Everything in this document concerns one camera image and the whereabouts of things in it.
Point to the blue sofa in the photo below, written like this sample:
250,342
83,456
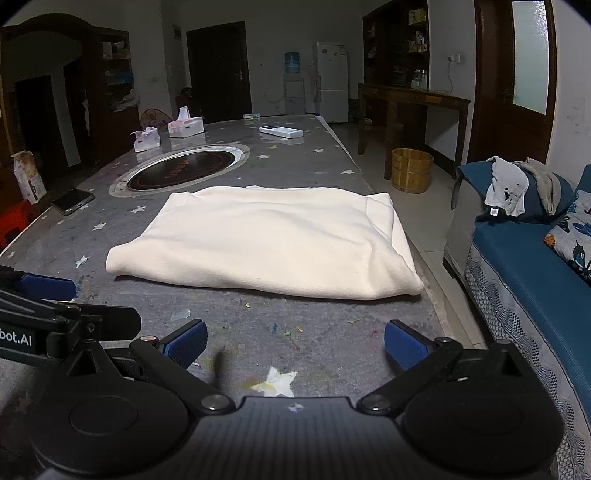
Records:
521,258

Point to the white remote control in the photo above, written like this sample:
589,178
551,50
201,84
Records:
281,131

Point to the dark wooden side table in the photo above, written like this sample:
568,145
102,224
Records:
415,96

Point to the white plastic bag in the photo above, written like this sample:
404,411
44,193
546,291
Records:
125,101

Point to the cream sweatshirt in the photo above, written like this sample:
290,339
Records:
258,240

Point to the dark wooden wall cabinet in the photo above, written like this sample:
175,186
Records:
92,134

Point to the pink tissue box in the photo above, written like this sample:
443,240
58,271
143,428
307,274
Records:
187,127

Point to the blue water bottle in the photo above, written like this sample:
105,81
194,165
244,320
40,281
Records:
292,63

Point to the white refrigerator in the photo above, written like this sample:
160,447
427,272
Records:
332,83

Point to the grey star-print tablecloth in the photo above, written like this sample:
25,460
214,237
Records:
300,157

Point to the beige garment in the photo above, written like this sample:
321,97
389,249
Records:
547,184

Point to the electric floor fan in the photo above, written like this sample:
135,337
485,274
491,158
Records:
154,117

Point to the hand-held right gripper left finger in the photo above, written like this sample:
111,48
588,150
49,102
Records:
187,342

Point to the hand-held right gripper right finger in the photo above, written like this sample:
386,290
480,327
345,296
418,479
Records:
406,344

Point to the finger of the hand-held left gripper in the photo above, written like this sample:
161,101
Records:
111,323
46,286

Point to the paper flour bag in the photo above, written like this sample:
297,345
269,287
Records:
27,177

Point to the dark wooden shelf unit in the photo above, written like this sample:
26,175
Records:
392,41

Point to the butterfly print cushion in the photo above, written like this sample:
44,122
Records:
572,235

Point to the glass jar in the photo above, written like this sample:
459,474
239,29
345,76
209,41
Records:
419,79

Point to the dark entrance door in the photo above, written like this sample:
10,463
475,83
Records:
219,69

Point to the wooden door with glass pane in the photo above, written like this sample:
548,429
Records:
489,69

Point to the white water dispenser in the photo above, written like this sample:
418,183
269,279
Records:
294,94

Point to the round black induction cooktop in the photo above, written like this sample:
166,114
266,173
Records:
184,168

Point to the smartphone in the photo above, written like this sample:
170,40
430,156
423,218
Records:
73,201

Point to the wooden bucket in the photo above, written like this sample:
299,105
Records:
412,170

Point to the white tissue pack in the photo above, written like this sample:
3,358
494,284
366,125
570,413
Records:
147,141

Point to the grey white cloth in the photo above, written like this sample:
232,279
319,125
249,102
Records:
505,187

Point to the red plastic stool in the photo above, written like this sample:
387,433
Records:
14,219

